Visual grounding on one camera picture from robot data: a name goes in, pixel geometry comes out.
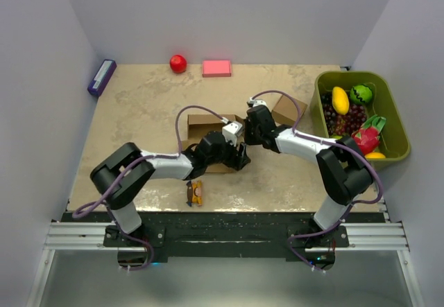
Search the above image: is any pink rectangular box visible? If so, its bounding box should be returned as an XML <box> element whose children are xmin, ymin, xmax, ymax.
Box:
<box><xmin>202</xmin><ymin>60</ymin><xmax>232</xmax><ymax>78</ymax></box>

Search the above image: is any aluminium rail frame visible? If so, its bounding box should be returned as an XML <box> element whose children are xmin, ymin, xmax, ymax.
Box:
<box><xmin>28</xmin><ymin>202</ymin><xmax>425</xmax><ymax>306</ymax></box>

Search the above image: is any green round fruit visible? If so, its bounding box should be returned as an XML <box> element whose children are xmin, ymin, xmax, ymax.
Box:
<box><xmin>349</xmin><ymin>84</ymin><xmax>373</xmax><ymax>105</ymax></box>

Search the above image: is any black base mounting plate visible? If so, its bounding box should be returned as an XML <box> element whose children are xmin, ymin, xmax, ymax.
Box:
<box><xmin>62</xmin><ymin>211</ymin><xmax>349</xmax><ymax>273</ymax></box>

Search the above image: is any purple blue box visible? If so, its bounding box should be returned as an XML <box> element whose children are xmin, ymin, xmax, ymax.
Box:
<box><xmin>87</xmin><ymin>59</ymin><xmax>117</xmax><ymax>98</ymax></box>

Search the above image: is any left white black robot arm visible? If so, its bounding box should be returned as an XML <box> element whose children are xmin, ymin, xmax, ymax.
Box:
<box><xmin>90</xmin><ymin>131</ymin><xmax>250</xmax><ymax>246</ymax></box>

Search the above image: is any purple grapes bunch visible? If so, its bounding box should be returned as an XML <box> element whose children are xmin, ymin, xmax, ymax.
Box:
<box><xmin>321</xmin><ymin>93</ymin><xmax>368</xmax><ymax>136</ymax></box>

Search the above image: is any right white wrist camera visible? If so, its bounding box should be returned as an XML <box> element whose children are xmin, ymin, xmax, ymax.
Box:
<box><xmin>246</xmin><ymin>97</ymin><xmax>268</xmax><ymax>108</ymax></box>

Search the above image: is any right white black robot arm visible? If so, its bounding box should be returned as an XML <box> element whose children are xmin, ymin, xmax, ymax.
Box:
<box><xmin>245</xmin><ymin>100</ymin><xmax>384</xmax><ymax>247</ymax></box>

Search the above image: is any large brown cardboard box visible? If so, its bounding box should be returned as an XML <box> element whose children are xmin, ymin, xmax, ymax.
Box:
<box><xmin>182</xmin><ymin>114</ymin><xmax>235</xmax><ymax>175</ymax></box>

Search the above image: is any red apple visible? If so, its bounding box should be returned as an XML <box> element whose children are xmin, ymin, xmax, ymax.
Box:
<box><xmin>169</xmin><ymin>55</ymin><xmax>187</xmax><ymax>73</ymax></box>

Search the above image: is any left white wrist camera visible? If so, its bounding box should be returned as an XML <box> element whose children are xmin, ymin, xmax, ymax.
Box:
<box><xmin>221</xmin><ymin>118</ymin><xmax>244</xmax><ymax>147</ymax></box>

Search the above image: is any yellow mango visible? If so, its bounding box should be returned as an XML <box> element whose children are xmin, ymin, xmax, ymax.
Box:
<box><xmin>332</xmin><ymin>87</ymin><xmax>350</xmax><ymax>115</ymax></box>

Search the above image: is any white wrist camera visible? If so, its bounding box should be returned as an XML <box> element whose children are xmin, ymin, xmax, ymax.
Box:
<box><xmin>221</xmin><ymin>118</ymin><xmax>244</xmax><ymax>147</ymax></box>
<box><xmin>246</xmin><ymin>97</ymin><xmax>268</xmax><ymax>108</ymax></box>

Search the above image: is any small snack wrapper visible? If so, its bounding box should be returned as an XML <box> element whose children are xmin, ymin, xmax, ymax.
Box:
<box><xmin>187</xmin><ymin>180</ymin><xmax>203</xmax><ymax>207</ymax></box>

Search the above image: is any olive green plastic bin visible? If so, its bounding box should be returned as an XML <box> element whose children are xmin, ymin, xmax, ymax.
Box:
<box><xmin>309</xmin><ymin>71</ymin><xmax>411</xmax><ymax>172</ymax></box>

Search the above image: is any red dragon fruit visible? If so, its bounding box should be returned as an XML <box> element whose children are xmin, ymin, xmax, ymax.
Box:
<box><xmin>352</xmin><ymin>115</ymin><xmax>386</xmax><ymax>155</ymax></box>

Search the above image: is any small folded cardboard box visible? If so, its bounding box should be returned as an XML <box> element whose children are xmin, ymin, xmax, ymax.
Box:
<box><xmin>271</xmin><ymin>95</ymin><xmax>307</xmax><ymax>127</ymax></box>

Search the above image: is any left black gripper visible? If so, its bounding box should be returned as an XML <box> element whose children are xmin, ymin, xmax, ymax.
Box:
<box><xmin>205</xmin><ymin>135</ymin><xmax>250</xmax><ymax>170</ymax></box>

